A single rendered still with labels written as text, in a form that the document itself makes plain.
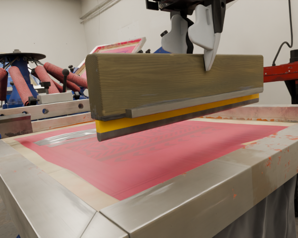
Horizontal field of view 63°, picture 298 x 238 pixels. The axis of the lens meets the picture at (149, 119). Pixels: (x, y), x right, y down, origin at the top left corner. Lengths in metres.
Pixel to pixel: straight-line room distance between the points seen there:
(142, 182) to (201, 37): 0.21
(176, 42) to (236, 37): 2.34
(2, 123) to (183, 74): 0.49
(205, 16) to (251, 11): 2.31
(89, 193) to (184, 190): 0.14
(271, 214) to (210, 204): 0.38
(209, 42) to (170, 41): 0.06
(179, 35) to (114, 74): 0.17
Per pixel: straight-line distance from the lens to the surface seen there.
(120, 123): 0.29
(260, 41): 2.60
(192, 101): 0.35
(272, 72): 1.57
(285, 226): 0.61
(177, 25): 0.41
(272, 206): 0.56
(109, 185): 0.30
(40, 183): 0.25
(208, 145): 0.43
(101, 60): 0.27
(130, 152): 0.43
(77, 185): 0.32
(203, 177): 0.20
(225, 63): 0.44
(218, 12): 0.38
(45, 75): 1.35
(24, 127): 0.70
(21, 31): 5.10
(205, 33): 0.38
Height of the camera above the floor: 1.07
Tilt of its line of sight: 8 degrees down
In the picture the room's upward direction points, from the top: 6 degrees counter-clockwise
